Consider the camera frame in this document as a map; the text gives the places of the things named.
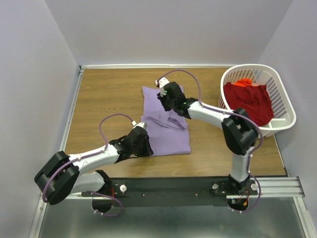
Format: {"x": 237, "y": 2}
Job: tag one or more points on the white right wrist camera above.
{"x": 160, "y": 85}

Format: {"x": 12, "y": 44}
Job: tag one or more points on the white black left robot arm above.
{"x": 59, "y": 177}

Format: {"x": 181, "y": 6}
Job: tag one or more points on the dark red t-shirt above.
{"x": 254, "y": 99}

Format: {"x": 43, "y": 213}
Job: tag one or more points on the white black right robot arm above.
{"x": 239, "y": 133}

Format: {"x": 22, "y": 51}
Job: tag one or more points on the white plastic laundry basket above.
{"x": 284, "y": 114}

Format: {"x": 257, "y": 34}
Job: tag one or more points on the lavender t-shirt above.
{"x": 168, "y": 132}

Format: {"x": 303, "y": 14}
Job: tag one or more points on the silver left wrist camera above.
{"x": 139, "y": 124}

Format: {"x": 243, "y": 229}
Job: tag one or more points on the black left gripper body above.
{"x": 142, "y": 150}

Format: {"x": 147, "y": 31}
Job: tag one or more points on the orange t-shirt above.
{"x": 245, "y": 82}

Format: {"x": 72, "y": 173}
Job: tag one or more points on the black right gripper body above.
{"x": 167, "y": 105}

